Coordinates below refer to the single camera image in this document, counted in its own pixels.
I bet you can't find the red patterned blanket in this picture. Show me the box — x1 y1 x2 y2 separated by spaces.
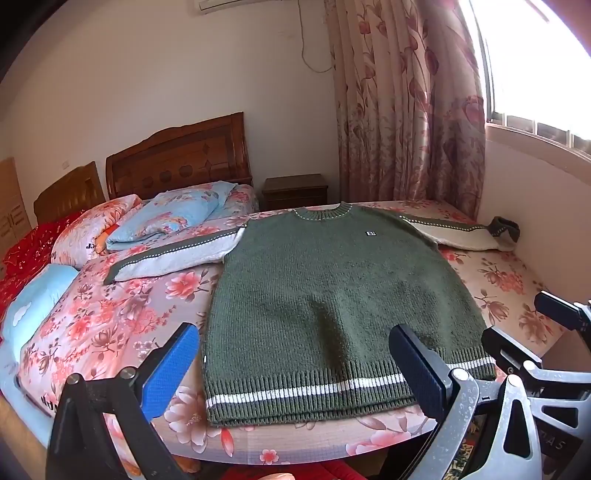
1 210 85 320

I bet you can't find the small wooden headboard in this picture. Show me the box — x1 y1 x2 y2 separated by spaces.
33 161 105 224

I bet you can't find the green white knit sweater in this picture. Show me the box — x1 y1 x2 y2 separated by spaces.
105 204 496 426

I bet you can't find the pink floral bed sheet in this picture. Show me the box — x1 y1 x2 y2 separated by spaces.
17 183 567 466

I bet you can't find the brown cardboard box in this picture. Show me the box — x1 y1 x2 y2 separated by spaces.
0 157 31 257

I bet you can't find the pink floral curtain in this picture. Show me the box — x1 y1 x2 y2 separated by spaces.
325 0 486 218

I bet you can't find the pink floral pillow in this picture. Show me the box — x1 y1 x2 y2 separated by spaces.
50 194 141 269

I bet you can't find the large carved wooden headboard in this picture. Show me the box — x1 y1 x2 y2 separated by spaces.
105 112 252 200

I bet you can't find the light blue cloud pillow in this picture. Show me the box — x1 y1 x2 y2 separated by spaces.
2 263 80 365

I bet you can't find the window with metal frame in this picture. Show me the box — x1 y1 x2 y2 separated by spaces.
460 0 590 155

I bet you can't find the white air conditioner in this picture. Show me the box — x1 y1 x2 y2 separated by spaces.
185 0 269 16

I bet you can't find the thin wall cable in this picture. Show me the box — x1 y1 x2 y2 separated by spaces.
296 0 335 75

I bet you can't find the dark wooden nightstand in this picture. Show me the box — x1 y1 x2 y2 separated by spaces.
262 174 329 210

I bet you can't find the blue floral folded quilt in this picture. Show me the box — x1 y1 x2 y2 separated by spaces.
105 181 236 251

